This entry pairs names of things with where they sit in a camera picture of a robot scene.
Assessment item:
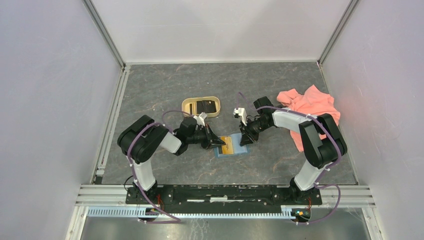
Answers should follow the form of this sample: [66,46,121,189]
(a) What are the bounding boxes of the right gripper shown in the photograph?
[238,117,271,147]

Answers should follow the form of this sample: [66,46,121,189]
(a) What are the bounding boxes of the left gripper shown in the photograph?
[187,123,226,150]

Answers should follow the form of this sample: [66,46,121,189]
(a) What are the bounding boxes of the blue card holder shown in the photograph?
[214,133,250,158]

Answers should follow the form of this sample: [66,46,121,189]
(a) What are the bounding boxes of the orange VIP card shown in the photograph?
[218,135,235,155]

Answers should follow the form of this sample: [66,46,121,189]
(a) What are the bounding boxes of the beige card tray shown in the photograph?
[181,96,221,118]

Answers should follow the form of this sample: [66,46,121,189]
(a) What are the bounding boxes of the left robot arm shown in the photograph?
[117,113,226,204]

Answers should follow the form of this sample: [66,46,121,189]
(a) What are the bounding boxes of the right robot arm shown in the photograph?
[233,96,348,204]

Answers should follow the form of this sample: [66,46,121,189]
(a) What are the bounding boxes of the pink cloth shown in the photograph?
[276,84,341,153]

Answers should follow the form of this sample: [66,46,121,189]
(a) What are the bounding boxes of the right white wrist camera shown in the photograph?
[233,107,248,126]

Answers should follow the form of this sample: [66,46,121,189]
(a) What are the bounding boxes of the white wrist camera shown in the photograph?
[233,107,248,126]
[193,112,208,126]

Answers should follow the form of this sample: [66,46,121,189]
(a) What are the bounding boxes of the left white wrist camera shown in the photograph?
[193,112,208,126]

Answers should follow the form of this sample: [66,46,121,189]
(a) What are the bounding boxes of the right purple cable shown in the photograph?
[237,92,344,225]

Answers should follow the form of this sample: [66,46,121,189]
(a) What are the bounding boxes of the purple cable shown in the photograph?
[127,110,196,225]
[237,92,344,225]

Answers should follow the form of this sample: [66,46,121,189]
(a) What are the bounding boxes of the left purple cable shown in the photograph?
[127,110,196,225]

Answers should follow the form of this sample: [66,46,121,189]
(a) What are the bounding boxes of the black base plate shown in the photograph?
[125,184,323,214]

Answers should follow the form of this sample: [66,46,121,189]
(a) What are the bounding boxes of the blue slotted cable duct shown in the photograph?
[86,206,294,220]

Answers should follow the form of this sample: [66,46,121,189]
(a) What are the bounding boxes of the aluminium frame rail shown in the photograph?
[76,184,376,208]

